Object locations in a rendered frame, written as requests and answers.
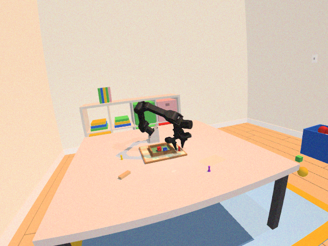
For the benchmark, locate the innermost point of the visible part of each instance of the tan rectangular block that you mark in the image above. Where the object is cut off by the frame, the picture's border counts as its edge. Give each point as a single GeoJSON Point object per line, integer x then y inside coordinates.
{"type": "Point", "coordinates": [124, 174]}

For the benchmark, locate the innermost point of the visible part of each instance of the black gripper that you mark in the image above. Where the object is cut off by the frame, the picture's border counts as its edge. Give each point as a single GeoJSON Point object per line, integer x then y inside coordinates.
{"type": "Point", "coordinates": [170, 140]}

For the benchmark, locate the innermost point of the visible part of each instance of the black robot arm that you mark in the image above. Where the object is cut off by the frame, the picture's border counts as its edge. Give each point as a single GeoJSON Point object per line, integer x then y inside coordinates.
{"type": "Point", "coordinates": [169, 115]}

